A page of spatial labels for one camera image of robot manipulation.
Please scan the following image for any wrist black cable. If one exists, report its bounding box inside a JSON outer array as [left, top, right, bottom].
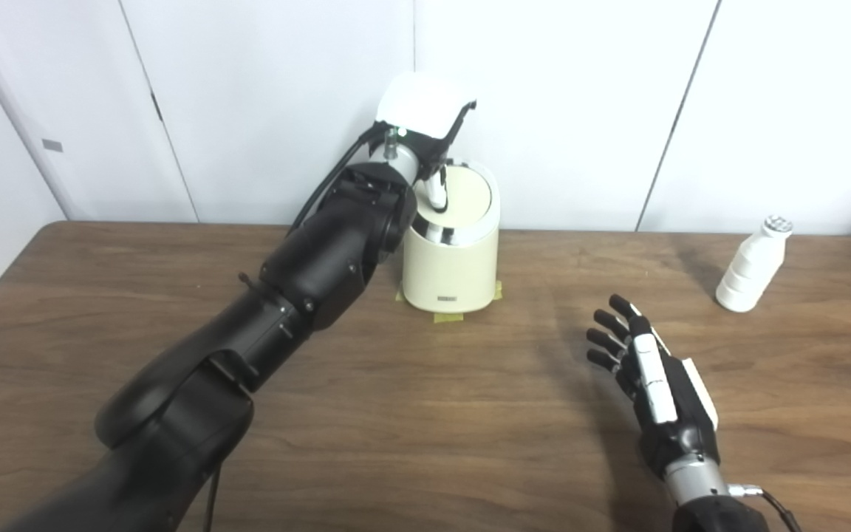
[[727, 484, 803, 532], [289, 122, 397, 237]]

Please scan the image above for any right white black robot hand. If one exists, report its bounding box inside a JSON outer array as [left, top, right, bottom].
[[586, 294, 722, 481]]

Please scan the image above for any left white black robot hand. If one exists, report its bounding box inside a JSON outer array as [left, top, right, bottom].
[[374, 72, 478, 215]]

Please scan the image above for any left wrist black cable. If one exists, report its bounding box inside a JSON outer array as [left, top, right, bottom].
[[289, 122, 397, 237]]

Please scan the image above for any cream-colored bin with lid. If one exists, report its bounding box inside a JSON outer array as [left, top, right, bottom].
[[401, 159, 502, 313]]

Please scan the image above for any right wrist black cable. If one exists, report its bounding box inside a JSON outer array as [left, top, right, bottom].
[[727, 484, 803, 532]]

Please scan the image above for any small white plastic bottle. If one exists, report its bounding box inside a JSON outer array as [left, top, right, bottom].
[[715, 215, 794, 313]]

